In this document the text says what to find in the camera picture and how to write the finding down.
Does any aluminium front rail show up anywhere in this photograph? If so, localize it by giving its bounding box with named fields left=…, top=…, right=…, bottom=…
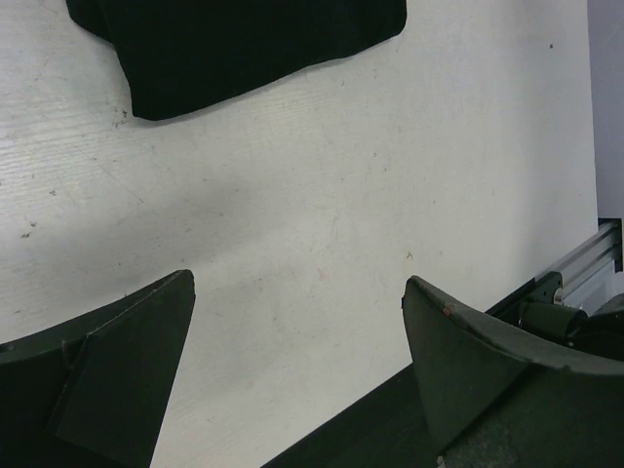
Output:
left=549, top=218, right=623, bottom=314

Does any black t shirt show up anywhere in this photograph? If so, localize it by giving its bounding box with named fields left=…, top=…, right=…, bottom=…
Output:
left=66, top=0, right=408, bottom=121

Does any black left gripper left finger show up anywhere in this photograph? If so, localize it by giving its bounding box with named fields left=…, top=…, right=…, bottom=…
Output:
left=1, top=270, right=196, bottom=467

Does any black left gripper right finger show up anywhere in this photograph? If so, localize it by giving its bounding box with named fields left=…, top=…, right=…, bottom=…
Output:
left=402, top=275, right=623, bottom=467

